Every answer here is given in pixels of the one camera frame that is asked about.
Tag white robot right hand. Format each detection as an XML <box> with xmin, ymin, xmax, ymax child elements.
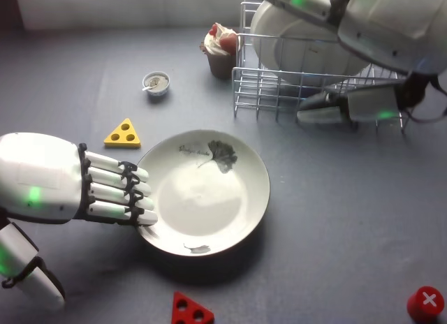
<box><xmin>244</xmin><ymin>0</ymin><xmax>447</xmax><ymax>126</ymax></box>

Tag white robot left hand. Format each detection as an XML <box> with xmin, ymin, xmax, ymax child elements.
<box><xmin>0</xmin><ymin>132</ymin><xmax>159</xmax><ymax>311</ymax></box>

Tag white plate with leaf print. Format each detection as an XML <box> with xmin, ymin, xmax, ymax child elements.
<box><xmin>135</xmin><ymin>129</ymin><xmax>272</xmax><ymax>259</ymax></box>
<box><xmin>250</xmin><ymin>0</ymin><xmax>371</xmax><ymax>88</ymax></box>

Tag yellow triangle block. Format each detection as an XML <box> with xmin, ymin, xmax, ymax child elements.
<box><xmin>103</xmin><ymin>117</ymin><xmax>142</xmax><ymax>149</ymax></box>

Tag small white bowl green filling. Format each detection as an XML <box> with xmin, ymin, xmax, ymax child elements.
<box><xmin>142</xmin><ymin>71</ymin><xmax>171</xmax><ymax>98</ymax></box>

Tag toy cupcake with strawberries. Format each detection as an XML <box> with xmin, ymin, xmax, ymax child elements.
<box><xmin>200</xmin><ymin>22</ymin><xmax>242</xmax><ymax>80</ymax></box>

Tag grey table cloth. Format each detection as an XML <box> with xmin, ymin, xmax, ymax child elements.
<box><xmin>0</xmin><ymin>22</ymin><xmax>447</xmax><ymax>324</ymax></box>

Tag red triangle block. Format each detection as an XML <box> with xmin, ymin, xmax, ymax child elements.
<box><xmin>170</xmin><ymin>291</ymin><xmax>215</xmax><ymax>324</ymax></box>

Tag red cylinder with white cross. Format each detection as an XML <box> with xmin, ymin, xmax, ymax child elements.
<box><xmin>406</xmin><ymin>286</ymin><xmax>446</xmax><ymax>321</ymax></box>

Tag wire dish rack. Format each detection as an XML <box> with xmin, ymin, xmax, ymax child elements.
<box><xmin>232</xmin><ymin>0</ymin><xmax>429</xmax><ymax>135</ymax></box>

